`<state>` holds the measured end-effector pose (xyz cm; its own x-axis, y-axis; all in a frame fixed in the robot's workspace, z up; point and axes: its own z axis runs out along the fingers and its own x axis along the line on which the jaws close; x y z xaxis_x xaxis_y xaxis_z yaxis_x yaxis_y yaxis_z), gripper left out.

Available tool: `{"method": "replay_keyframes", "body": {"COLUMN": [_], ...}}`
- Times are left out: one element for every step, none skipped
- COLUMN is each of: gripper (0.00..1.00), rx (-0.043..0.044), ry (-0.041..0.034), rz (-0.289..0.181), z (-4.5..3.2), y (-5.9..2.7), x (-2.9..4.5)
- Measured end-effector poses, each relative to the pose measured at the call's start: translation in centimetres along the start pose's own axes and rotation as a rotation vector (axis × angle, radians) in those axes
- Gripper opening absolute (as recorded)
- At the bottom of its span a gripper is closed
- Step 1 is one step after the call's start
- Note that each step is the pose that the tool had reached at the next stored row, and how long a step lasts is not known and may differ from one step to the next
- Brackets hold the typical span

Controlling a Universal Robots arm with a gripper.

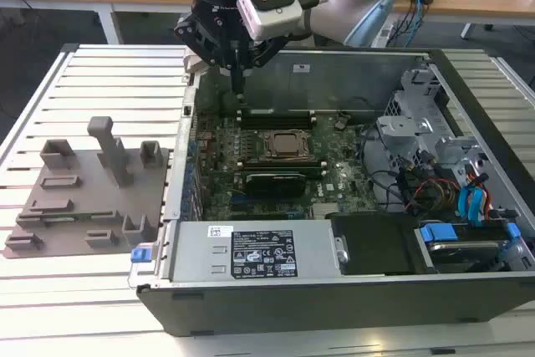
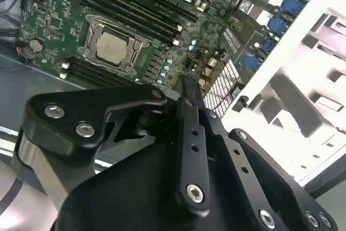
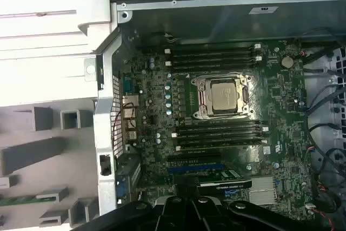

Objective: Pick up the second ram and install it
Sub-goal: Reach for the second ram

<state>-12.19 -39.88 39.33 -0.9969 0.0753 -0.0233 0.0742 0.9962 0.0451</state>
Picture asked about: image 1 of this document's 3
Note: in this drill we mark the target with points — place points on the black power supply label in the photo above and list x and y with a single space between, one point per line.
263 254

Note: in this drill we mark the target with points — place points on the silver power supply box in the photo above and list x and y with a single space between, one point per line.
192 252

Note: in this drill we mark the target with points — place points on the blue disk carrier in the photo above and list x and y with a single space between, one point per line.
436 233

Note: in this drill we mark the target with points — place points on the black fan shroud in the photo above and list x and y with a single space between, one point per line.
376 244

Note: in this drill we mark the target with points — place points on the round coin battery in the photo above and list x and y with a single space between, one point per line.
340 124

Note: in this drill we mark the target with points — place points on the white power strip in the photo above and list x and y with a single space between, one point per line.
382 35

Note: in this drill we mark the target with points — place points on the green motherboard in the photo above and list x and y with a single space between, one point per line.
334 152

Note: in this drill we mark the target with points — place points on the open black PC case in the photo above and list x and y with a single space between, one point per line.
251 311

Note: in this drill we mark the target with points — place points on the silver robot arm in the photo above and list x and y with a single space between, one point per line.
334 18

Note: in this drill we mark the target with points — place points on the silver drive cage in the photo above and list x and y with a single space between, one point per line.
401 127

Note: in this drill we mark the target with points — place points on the black RAM slot bank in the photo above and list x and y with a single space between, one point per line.
280 166
276 120

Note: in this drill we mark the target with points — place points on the white barcode sticker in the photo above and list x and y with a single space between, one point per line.
219 231

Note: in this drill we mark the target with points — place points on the small sticker on case wall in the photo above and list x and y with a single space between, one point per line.
301 68

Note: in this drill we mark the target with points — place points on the gray case hinge bracket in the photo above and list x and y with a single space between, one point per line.
193 63

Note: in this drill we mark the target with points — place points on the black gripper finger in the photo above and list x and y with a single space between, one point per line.
261 58
200 45

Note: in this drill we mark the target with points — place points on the silver hard disk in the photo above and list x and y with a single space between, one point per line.
464 250

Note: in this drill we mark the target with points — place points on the blue case latch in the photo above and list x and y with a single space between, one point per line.
141 256

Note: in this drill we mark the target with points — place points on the CPU with metal top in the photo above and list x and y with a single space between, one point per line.
288 143

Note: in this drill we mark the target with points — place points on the brown parts rack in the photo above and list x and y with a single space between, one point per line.
92 190

